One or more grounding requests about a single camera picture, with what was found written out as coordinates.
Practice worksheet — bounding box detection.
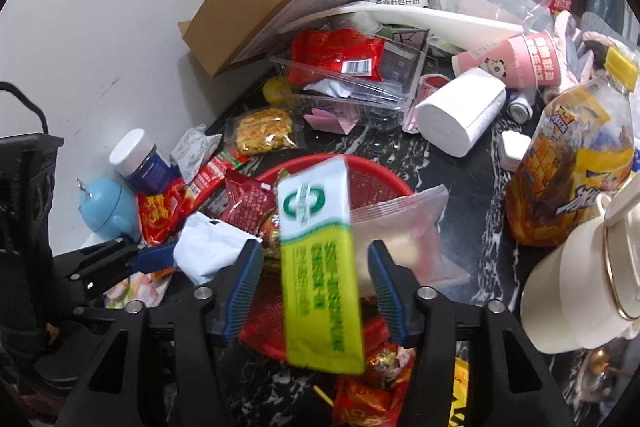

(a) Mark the pink green wipes pack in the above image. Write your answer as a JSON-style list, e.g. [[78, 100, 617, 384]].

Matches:
[[104, 268, 175, 309]]

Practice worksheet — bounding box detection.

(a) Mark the white lid blue jar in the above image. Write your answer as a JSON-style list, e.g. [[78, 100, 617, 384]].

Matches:
[[108, 128, 180, 195]]

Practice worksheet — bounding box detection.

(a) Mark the cola bottle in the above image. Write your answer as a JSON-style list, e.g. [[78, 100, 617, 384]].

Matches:
[[549, 0, 573, 15]]

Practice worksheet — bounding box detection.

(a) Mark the silver foil packet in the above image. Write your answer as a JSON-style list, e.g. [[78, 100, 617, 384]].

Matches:
[[172, 212, 260, 286]]

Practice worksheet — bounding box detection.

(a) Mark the yellow cap tea bottle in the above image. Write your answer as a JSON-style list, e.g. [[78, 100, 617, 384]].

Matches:
[[504, 48, 638, 247]]

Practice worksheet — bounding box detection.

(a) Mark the white electric kettle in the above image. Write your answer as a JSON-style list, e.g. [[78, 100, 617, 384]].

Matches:
[[521, 176, 639, 355]]

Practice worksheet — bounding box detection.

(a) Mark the clear plastic tray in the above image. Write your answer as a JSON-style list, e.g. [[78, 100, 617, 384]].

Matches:
[[269, 31, 425, 130]]

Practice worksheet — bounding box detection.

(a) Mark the golden noodle snack bag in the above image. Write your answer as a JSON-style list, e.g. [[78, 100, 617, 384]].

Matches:
[[224, 106, 304, 156]]

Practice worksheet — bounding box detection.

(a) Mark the red plastic basket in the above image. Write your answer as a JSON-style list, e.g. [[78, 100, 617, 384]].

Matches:
[[238, 152, 417, 363]]

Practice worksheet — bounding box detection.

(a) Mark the red bag in tray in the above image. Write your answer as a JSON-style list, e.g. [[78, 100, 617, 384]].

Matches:
[[288, 28, 385, 86]]

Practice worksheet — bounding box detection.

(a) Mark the green white sachet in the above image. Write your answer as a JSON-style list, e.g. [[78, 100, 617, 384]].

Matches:
[[277, 156, 364, 375]]

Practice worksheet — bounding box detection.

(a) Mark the yellow lemon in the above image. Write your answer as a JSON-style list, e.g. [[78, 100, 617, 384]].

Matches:
[[262, 76, 292, 107]]

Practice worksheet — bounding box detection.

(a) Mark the red stick sachet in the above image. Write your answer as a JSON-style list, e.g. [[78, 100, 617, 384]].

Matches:
[[188, 147, 250, 208]]

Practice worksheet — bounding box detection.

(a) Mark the pink panda paper cup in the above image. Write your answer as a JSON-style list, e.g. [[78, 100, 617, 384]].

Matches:
[[451, 31, 561, 90]]

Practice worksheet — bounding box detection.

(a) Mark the yellow peanut packet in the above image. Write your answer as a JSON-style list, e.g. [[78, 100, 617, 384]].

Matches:
[[448, 358, 470, 427]]

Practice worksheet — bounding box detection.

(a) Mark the red orange snack packet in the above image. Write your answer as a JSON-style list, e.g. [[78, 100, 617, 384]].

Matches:
[[332, 343, 416, 426]]

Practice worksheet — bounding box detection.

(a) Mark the red orange candy packet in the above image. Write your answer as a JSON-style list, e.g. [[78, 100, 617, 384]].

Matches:
[[136, 179, 194, 246]]

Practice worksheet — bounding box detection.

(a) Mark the yellow green lollipop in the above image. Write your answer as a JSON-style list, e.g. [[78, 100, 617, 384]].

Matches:
[[312, 385, 334, 407]]

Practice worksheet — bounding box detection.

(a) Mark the dark red snack packet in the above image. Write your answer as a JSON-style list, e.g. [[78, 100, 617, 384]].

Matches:
[[220, 170, 276, 234]]

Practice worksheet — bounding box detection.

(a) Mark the white patterned small packet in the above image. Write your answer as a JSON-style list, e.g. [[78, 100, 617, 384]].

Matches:
[[169, 124, 222, 184]]

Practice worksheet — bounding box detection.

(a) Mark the light blue round gadget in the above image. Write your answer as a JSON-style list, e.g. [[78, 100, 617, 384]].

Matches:
[[76, 178, 141, 242]]

